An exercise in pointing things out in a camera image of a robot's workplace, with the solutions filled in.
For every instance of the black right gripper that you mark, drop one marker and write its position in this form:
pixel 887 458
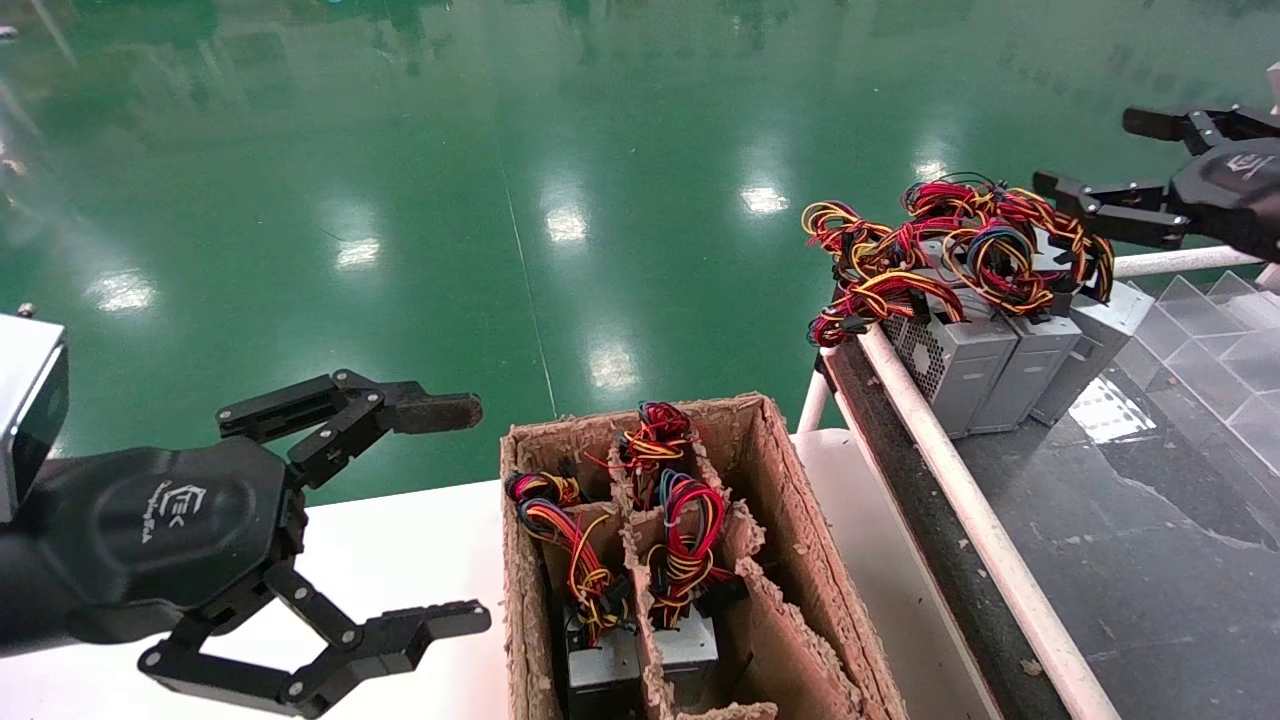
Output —
pixel 1240 190

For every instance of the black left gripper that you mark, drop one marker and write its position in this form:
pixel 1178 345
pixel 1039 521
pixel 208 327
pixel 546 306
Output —
pixel 150 530

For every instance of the clear acrylic divider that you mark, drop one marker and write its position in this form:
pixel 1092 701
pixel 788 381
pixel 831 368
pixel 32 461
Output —
pixel 1220 350

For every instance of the black conveyor belt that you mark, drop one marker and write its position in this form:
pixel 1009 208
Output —
pixel 1130 570

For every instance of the brown cardboard divider box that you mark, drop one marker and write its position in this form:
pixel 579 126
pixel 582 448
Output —
pixel 800 600

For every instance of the short white tube rail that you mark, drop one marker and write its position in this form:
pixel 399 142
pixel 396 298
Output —
pixel 1190 261

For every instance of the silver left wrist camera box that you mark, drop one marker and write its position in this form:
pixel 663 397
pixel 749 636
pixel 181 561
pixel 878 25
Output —
pixel 25 400

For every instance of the long white tube rail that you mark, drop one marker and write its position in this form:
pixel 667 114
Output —
pixel 980 520

